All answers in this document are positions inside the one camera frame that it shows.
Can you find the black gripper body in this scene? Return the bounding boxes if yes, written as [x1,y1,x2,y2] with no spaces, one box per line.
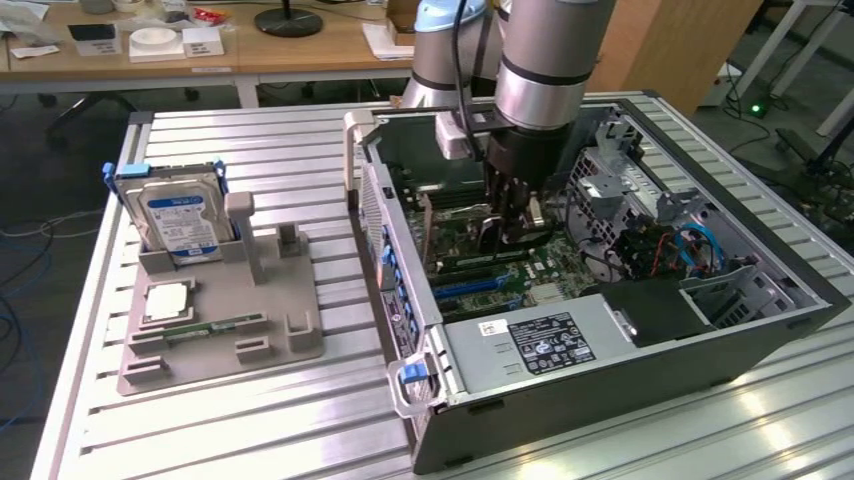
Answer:
[480,122,572,184]

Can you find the installed black RAM stick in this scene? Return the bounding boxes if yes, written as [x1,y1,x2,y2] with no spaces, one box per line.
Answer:
[432,247,535,275]

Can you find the metal disk bay cage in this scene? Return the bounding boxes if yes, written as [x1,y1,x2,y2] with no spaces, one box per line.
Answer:
[563,144,668,241]

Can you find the green motherboard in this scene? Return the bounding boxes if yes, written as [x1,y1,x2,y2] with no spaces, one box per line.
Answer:
[392,169,601,321]

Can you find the blue expansion slot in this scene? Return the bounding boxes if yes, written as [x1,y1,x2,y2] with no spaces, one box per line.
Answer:
[429,274,512,301]

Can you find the black connector block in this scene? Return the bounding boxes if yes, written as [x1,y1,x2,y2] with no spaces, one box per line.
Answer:
[609,224,668,279]

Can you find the wooden cabinet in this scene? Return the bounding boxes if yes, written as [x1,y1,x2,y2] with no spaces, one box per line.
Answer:
[585,0,766,116]

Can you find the white paper sheets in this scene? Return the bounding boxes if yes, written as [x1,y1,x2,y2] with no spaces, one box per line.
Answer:
[359,22,416,61]

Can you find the grey power supply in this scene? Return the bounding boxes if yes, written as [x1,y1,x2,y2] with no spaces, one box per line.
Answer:
[425,294,641,396]

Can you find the brown cardboard box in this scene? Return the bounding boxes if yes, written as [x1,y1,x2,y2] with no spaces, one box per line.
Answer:
[385,0,419,36]

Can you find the wooden desk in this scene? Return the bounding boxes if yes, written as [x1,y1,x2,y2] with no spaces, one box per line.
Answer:
[0,0,601,96]

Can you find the black floor stand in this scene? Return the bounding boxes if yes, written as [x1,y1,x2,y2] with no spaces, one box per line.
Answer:
[772,127,854,226]

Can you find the open black PC case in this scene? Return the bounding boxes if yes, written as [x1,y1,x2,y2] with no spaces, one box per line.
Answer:
[340,97,852,476]

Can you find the black round lamp base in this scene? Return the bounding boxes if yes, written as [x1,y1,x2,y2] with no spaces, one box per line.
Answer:
[252,0,325,39]

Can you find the hard disk in blue carrier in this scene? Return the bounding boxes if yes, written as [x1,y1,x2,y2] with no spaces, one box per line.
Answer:
[102,157,232,266]

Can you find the green RAM stick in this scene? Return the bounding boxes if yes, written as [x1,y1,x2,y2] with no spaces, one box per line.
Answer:
[162,314,258,344]

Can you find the white box with label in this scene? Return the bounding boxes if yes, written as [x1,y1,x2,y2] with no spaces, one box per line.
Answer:
[180,25,225,59]

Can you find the grey parts rack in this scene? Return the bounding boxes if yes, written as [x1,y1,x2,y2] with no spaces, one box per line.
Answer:
[117,191,328,396]

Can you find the silver CPU chip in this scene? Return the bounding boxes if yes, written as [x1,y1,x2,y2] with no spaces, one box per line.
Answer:
[144,285,192,321]

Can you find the white box with bowl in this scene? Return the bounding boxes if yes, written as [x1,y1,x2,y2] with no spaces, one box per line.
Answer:
[125,27,186,64]

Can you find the black chair base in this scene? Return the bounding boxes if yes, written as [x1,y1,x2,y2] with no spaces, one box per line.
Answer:
[38,89,134,146]

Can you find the white box with black top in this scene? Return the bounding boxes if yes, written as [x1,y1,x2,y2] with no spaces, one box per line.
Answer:
[65,22,125,57]

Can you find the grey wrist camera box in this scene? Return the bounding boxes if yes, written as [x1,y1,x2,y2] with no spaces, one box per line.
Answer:
[435,112,487,161]

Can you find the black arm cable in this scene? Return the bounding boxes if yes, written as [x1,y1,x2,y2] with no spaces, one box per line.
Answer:
[451,0,483,161]

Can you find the blue wire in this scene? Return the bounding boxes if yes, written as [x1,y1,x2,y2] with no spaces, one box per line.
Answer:
[672,227,728,276]

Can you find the grey metal bracket bay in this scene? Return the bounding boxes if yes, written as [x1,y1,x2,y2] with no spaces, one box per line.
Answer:
[679,264,802,331]

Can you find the white table frame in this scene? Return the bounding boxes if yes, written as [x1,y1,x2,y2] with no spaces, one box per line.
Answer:
[726,0,854,136]

